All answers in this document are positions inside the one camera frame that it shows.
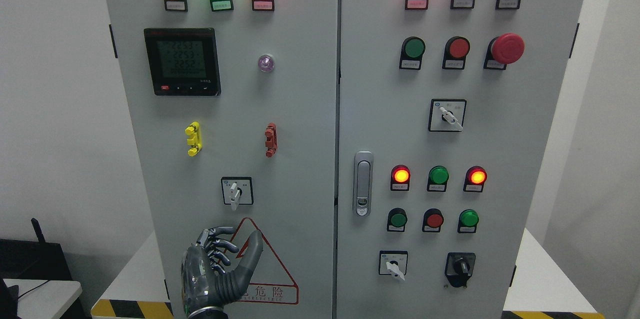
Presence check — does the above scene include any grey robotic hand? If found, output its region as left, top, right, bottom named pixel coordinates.
left=181, top=227, right=263, bottom=317

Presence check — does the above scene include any door white selector switch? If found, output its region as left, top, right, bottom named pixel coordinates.
left=221, top=177, right=255, bottom=211

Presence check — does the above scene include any red electric hazard warning sticker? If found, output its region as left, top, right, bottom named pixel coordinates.
left=225, top=217, right=299, bottom=305

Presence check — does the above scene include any yellow terminal connector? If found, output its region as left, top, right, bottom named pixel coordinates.
left=184, top=121, right=203, bottom=157

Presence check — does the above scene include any red terminal connector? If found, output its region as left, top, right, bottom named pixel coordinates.
left=263, top=122, right=278, bottom=158

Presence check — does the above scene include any white side table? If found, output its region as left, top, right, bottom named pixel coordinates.
left=4, top=279, right=82, bottom=319

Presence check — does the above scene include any black device with antenna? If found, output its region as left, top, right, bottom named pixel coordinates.
left=0, top=218, right=86, bottom=319

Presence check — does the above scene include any green push button lower left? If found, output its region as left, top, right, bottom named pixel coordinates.
left=386, top=207, right=409, bottom=232

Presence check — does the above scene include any green push button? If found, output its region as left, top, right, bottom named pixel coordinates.
left=398, top=36, right=426, bottom=70
left=457, top=209, right=480, bottom=234
left=386, top=207, right=409, bottom=232

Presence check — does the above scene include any left grey cabinet door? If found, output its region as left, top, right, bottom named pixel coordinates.
left=106, top=0, right=338, bottom=319

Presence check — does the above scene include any grey cabinet door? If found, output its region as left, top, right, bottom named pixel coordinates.
left=106, top=0, right=338, bottom=319
left=335, top=0, right=583, bottom=319

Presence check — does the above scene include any black digital power meter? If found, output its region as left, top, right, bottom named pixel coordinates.
left=143, top=27, right=222, bottom=97

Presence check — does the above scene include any lit red indicator lower left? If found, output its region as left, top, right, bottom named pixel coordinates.
left=390, top=164, right=410, bottom=191

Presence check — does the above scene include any lit red indicator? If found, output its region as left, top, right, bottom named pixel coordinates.
left=462, top=165, right=487, bottom=193
left=390, top=164, right=410, bottom=191

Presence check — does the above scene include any small clear purple lamp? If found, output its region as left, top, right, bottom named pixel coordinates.
left=257, top=54, right=275, bottom=73

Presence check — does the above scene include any red push button lower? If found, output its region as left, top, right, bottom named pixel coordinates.
left=422, top=208, right=444, bottom=233

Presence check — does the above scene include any red push button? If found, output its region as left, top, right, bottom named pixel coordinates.
left=422, top=208, right=444, bottom=233
left=441, top=36, right=470, bottom=70

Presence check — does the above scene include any green indicator lower middle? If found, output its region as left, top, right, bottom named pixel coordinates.
left=427, top=165, right=450, bottom=192

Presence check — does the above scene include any green push button lower right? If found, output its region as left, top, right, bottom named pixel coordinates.
left=457, top=209, right=480, bottom=234

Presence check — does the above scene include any lit red indicator lower right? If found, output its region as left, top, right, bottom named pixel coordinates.
left=462, top=165, right=487, bottom=193

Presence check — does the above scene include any green push button upper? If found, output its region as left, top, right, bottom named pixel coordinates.
left=398, top=36, right=426, bottom=70

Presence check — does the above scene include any right grey cabinet door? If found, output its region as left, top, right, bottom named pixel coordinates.
left=335, top=0, right=583, bottom=319

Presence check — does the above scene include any white platform hazard striped edge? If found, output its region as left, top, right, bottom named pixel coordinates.
left=91, top=230, right=603, bottom=319

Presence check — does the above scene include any red push button upper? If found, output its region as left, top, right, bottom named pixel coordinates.
left=441, top=36, right=470, bottom=70

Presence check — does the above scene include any red emergency stop button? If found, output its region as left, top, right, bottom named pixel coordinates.
left=483, top=32, right=526, bottom=71

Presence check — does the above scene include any lower white selector switch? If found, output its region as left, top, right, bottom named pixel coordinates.
left=378, top=250, right=409, bottom=282

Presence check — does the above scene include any silver door handle lock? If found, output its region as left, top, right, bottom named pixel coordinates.
left=352, top=151, right=374, bottom=217

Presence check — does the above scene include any black rotary knob switch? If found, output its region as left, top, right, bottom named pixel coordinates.
left=444, top=251, right=477, bottom=289

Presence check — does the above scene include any upper right white selector switch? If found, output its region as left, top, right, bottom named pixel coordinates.
left=427, top=98, right=467, bottom=133

